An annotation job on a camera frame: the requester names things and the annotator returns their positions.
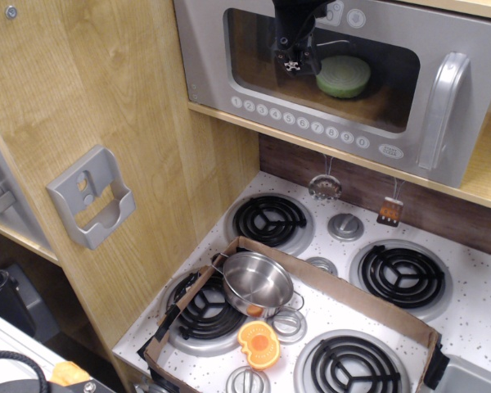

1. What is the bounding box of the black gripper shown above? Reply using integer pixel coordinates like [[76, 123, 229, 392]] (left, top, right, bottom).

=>
[[273, 0, 335, 76]]

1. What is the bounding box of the grey toy microwave door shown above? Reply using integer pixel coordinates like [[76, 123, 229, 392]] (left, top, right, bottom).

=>
[[174, 0, 491, 187]]

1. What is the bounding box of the green toy cabbage half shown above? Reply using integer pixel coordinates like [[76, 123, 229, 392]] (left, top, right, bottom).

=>
[[316, 56, 372, 99]]

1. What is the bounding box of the hanging metal strainer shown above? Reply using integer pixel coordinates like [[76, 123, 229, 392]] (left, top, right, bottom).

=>
[[308, 155, 342, 201]]

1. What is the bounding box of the back left stove burner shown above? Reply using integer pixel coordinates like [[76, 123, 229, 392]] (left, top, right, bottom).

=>
[[223, 193, 315, 256]]

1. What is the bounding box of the stove burner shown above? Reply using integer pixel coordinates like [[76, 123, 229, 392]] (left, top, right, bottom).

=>
[[293, 329, 412, 393], [223, 193, 315, 256], [169, 273, 250, 357], [349, 239, 453, 322]]

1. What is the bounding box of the grey back stove knob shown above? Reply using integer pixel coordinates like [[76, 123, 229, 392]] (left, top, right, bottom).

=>
[[327, 213, 364, 242]]

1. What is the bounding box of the grey stove knob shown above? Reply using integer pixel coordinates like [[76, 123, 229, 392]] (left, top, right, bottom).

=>
[[327, 213, 364, 242], [306, 256, 338, 276], [226, 366, 271, 393], [267, 307, 307, 345]]

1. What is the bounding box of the hanging brown toy spatula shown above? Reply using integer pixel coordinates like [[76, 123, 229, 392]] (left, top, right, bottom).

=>
[[376, 178, 405, 228]]

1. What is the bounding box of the grey middle stove knob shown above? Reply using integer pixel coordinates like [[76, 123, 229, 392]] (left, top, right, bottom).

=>
[[306, 256, 338, 276]]

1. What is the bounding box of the stainless steel pot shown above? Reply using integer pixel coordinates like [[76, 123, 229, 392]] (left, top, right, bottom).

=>
[[212, 251, 301, 318]]

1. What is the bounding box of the back right stove burner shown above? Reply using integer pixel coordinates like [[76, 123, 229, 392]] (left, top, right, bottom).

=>
[[349, 239, 453, 322]]

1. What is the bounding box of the grey centre stove knob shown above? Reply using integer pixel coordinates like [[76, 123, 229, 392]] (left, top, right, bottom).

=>
[[267, 307, 307, 345]]

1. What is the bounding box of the front left stove burner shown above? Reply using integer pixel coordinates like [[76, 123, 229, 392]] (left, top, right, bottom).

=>
[[169, 273, 250, 357]]

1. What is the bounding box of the orange toy fruit half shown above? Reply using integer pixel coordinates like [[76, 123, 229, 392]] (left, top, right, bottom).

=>
[[237, 321, 281, 371]]

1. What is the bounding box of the front right stove burner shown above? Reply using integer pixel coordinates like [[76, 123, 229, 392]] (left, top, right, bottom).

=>
[[293, 329, 412, 393]]

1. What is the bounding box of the grey front stove knob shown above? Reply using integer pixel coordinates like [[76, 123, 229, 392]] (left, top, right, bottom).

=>
[[226, 366, 271, 393]]

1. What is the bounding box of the grey wall phone holder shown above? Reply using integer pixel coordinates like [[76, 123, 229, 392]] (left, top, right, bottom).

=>
[[46, 145, 136, 250]]

